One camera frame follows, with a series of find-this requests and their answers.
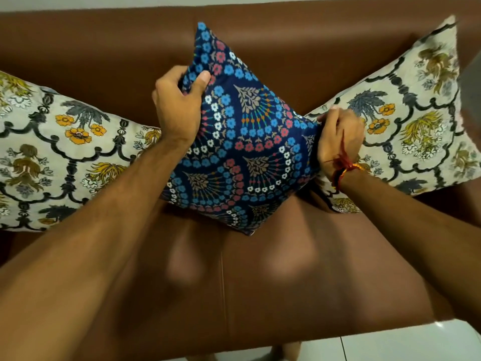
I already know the person's right forearm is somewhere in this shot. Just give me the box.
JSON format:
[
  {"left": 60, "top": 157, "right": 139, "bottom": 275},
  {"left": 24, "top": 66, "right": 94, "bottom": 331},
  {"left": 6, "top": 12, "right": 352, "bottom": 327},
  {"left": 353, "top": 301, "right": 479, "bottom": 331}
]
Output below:
[{"left": 332, "top": 167, "right": 481, "bottom": 322}]

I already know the person's left hand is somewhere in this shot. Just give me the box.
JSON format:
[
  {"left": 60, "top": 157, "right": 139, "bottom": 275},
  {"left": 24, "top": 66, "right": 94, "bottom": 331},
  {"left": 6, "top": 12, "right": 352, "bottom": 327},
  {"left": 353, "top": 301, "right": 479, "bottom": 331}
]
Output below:
[{"left": 152, "top": 65, "right": 212, "bottom": 144}]

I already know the person's right hand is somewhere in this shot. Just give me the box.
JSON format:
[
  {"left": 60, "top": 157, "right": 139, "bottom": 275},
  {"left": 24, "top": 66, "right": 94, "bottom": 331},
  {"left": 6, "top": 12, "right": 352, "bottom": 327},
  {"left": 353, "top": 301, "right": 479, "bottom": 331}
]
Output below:
[{"left": 316, "top": 107, "right": 366, "bottom": 176}]

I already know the brown leather sofa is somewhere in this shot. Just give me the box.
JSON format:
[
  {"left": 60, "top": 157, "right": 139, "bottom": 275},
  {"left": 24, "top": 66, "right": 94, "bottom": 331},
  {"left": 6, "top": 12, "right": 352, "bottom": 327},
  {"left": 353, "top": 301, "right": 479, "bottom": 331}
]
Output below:
[{"left": 0, "top": 0, "right": 481, "bottom": 361}]

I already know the red thread wristband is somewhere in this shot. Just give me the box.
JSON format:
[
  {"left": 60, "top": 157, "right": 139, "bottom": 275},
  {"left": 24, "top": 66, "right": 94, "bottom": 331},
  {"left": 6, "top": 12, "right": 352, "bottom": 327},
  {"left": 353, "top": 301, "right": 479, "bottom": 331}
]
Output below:
[{"left": 324, "top": 128, "right": 366, "bottom": 192}]

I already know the blue floral patterned cushion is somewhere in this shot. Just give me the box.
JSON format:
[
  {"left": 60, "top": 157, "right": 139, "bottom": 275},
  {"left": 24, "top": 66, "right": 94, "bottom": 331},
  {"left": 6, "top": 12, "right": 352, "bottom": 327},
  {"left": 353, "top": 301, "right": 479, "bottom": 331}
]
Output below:
[{"left": 161, "top": 22, "right": 320, "bottom": 236}]

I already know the person's left forearm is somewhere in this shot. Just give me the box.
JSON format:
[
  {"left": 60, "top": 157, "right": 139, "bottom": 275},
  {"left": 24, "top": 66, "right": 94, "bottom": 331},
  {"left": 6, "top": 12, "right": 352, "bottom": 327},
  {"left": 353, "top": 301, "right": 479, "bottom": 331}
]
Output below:
[{"left": 0, "top": 134, "right": 193, "bottom": 361}]

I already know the cream floral patterned cushion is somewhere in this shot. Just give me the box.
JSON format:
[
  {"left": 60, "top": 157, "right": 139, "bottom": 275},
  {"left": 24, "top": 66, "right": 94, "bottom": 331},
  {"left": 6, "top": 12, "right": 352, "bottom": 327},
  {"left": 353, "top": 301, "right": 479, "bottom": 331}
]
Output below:
[
  {"left": 305, "top": 15, "right": 481, "bottom": 215},
  {"left": 0, "top": 71, "right": 163, "bottom": 233}
]

